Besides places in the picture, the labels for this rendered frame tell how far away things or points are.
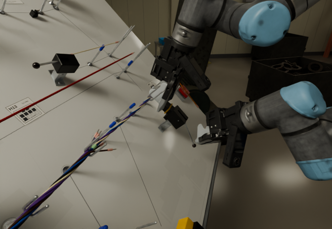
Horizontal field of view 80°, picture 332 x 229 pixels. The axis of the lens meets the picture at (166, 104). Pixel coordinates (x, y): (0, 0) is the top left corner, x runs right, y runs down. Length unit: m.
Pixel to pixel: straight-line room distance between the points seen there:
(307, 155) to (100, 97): 0.50
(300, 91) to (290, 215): 1.59
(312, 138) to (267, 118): 0.08
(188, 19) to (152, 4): 5.31
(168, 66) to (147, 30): 5.30
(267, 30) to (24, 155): 0.48
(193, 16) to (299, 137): 0.35
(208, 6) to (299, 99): 0.28
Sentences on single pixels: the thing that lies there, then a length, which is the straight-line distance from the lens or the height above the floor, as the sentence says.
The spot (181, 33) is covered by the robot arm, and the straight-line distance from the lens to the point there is 0.53.
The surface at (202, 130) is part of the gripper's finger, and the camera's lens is 0.62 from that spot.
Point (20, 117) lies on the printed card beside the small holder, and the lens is 0.48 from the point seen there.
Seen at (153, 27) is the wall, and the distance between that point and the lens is 5.84.
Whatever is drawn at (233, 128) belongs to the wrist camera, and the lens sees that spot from 0.54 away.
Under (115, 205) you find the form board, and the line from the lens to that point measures 0.48.
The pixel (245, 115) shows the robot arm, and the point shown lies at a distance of 0.50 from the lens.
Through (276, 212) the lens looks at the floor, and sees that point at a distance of 1.93.
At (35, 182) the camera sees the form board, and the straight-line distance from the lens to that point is 0.44.
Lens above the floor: 1.43
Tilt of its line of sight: 27 degrees down
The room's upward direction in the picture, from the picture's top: straight up
